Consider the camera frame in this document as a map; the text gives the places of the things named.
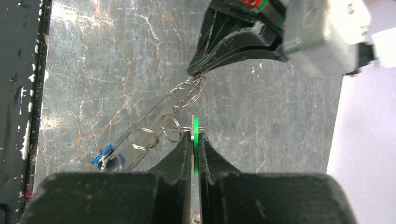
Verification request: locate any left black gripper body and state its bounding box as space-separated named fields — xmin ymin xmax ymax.
xmin=213 ymin=0 xmax=285 ymax=47

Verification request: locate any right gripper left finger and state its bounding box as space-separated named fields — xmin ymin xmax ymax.
xmin=20 ymin=133 xmax=192 ymax=224

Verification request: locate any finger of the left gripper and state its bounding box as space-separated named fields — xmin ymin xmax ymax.
xmin=190 ymin=6 xmax=279 ymax=71
xmin=188 ymin=49 xmax=288 ymax=77

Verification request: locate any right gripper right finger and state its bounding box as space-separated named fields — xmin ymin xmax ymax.
xmin=198 ymin=133 xmax=357 ymax=224

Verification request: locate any metal key organizer plate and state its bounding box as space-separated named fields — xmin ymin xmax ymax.
xmin=109 ymin=75 xmax=206 ymax=172

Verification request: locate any green key tag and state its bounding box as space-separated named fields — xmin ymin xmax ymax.
xmin=191 ymin=113 xmax=204 ymax=175

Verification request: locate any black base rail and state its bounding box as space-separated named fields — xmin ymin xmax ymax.
xmin=0 ymin=0 xmax=51 ymax=224

